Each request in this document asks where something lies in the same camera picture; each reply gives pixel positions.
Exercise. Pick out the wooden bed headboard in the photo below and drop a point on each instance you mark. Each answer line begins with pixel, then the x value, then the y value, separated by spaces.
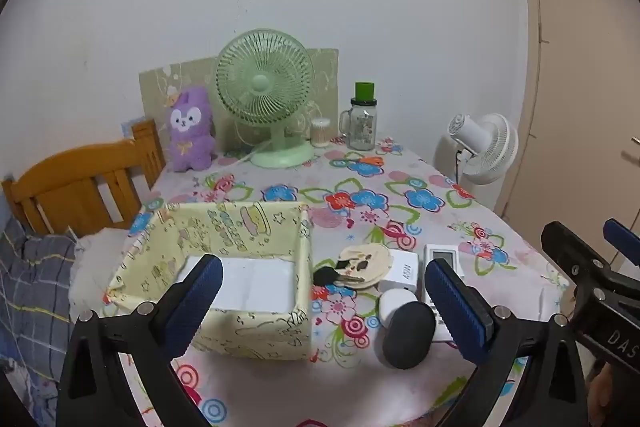
pixel 65 177

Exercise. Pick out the beige door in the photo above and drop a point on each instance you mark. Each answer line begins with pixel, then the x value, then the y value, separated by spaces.
pixel 575 57

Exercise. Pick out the grey plaid bedding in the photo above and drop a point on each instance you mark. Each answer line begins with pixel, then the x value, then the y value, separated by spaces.
pixel 35 277

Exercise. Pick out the beige patterned board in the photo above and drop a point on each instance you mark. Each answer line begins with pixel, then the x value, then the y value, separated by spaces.
pixel 325 72

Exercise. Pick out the white clip fan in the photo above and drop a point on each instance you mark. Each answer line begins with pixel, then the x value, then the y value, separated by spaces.
pixel 492 147

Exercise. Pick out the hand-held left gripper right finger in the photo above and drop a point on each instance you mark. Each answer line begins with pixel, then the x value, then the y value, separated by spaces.
pixel 460 312

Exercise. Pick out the white remote control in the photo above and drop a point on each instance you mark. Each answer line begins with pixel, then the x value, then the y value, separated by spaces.
pixel 442 254

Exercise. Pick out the cotton swab container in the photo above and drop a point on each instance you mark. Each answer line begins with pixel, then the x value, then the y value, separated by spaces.
pixel 320 133

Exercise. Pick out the person's right hand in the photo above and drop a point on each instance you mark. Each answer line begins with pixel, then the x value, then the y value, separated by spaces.
pixel 600 394

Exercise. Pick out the black car key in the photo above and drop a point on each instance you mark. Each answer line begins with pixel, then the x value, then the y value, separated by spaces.
pixel 325 276

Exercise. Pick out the green desk fan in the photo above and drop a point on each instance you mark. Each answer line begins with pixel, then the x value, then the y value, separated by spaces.
pixel 260 84

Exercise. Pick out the floral tablecloth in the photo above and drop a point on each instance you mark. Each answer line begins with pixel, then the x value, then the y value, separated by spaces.
pixel 300 187

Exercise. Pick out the white labelled charger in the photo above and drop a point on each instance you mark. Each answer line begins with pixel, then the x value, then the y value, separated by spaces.
pixel 402 269

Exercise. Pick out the white pillow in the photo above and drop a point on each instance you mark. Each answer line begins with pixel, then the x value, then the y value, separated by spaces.
pixel 92 257

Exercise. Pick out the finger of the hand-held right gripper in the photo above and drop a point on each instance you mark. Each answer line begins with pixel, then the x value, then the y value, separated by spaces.
pixel 619 234
pixel 562 244

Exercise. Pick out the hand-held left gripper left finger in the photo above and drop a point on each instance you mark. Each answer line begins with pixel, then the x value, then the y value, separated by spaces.
pixel 197 302

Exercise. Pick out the yellow cartoon print storage box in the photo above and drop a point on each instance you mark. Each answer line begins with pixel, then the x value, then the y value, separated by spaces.
pixel 240 222

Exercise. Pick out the purple plush toy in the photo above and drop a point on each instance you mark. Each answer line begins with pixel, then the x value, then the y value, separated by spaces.
pixel 190 132

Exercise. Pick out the blue patterned card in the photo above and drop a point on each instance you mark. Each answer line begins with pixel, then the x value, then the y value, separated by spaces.
pixel 129 128

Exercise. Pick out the glass jar mug green lid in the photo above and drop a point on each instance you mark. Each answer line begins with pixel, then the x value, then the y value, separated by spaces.
pixel 361 127

